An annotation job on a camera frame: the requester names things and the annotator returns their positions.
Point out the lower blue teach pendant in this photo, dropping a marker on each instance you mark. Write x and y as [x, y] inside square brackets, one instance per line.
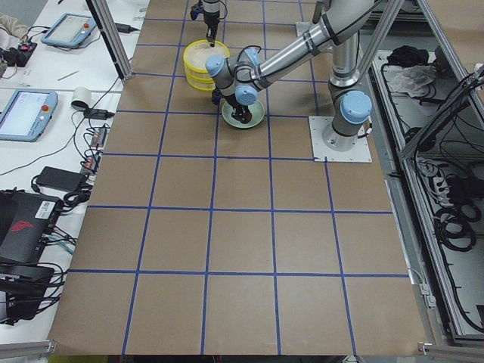
[27, 114]

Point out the white crumpled cloth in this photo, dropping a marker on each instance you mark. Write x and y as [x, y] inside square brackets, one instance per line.
[414, 81]

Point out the blue teach pendant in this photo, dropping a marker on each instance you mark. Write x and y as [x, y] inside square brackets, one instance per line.
[70, 31]
[27, 114]

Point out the aluminium frame post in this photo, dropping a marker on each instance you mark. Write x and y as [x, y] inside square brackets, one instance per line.
[103, 18]

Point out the upper blue teach pendant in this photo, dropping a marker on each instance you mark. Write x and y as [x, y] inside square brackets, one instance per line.
[70, 31]

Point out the black power brick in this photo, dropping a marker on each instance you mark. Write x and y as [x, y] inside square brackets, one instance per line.
[60, 179]

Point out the black laptop red logo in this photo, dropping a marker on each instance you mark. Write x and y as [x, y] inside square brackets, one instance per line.
[25, 218]

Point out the light green plate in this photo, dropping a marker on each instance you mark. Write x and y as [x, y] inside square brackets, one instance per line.
[256, 109]

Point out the black small adapter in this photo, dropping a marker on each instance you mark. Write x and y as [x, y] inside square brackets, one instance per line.
[100, 114]

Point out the black device bottom left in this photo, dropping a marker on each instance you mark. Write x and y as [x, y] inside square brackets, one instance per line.
[23, 289]

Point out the white tape roll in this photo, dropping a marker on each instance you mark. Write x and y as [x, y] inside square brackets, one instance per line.
[81, 99]

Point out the black cloth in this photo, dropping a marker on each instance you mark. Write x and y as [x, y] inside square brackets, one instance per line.
[408, 56]

